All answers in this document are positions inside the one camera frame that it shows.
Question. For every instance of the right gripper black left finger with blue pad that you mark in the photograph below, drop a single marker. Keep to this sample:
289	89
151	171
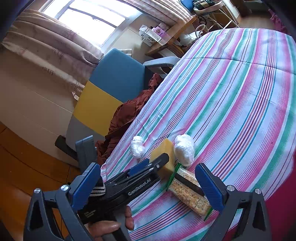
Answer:
41	223

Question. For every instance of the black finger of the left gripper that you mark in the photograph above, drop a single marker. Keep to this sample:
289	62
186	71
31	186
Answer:
157	164

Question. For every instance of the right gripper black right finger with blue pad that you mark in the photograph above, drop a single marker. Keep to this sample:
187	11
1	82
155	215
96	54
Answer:
226	199

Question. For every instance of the small white plastic bag ball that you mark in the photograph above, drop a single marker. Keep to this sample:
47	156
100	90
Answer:
137	147

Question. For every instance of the yellow sponge block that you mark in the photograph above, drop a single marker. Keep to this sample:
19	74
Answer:
166	146

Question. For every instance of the cereal bar clear wrapper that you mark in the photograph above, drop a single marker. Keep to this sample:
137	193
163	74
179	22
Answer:
199	204

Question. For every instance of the person's left hand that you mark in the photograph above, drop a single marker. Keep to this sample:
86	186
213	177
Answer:
98	229

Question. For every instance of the red blanket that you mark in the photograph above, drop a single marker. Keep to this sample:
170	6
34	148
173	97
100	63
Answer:
280	208

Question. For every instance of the dark red jacket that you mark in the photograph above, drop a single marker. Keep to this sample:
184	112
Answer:
123	118

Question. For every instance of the grey yellow blue armchair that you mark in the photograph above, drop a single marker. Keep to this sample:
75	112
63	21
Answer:
116	79

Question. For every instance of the striped pink green bedsheet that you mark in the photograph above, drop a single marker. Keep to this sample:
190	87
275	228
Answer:
233	93

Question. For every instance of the wooden desk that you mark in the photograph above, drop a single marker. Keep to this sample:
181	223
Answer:
168	42

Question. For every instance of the striped window curtain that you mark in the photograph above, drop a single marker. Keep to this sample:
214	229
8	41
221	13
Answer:
52	46

